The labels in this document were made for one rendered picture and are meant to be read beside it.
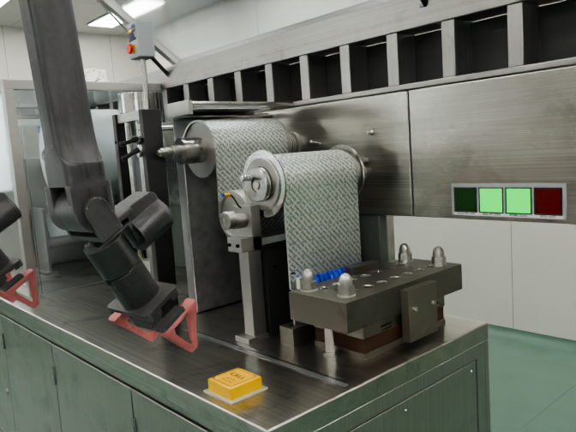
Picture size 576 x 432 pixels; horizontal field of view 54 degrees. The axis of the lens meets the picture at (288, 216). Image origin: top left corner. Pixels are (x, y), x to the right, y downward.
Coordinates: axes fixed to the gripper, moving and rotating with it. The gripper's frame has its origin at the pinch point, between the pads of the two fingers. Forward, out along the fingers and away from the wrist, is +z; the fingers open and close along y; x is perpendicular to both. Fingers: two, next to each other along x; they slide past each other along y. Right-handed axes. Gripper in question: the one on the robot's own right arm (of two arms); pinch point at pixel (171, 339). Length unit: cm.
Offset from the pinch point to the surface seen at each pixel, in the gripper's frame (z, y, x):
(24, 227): 8, 115, -31
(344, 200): 16, 8, -58
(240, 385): 17.6, 0.6, -5.9
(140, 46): -27, 68, -71
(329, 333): 26.9, -1.4, -27.6
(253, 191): 2.6, 18.2, -42.7
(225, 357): 25.5, 17.6, -15.1
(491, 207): 23, -23, -65
